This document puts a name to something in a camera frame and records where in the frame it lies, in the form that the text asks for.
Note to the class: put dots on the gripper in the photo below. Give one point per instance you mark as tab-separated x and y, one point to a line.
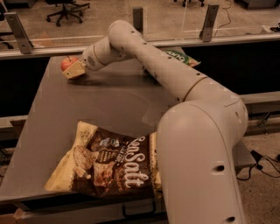
88	59

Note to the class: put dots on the red apple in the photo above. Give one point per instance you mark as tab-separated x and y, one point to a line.
67	62

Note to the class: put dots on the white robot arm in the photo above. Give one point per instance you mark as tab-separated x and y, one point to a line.
195	138

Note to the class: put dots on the metal railing bar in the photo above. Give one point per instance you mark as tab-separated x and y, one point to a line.
14	54

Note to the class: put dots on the black office chair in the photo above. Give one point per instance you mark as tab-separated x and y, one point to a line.
69	9

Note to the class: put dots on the brown Sea Salt chip bag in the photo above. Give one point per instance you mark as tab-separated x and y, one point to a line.
105	164

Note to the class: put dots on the green snack bag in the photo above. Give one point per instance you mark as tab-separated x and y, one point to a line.
183	57

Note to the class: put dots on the left metal railing bracket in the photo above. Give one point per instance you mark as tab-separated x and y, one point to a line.
24	44

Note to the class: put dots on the metal railing bracket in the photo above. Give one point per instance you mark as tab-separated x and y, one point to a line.
138	18
208	26
24	44

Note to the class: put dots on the middle metal railing bracket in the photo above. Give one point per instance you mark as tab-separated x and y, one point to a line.
138	18

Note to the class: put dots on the right metal railing bracket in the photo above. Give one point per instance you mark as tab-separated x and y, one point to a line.
208	26

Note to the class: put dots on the black drawer handle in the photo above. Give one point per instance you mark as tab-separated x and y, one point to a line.
140	209

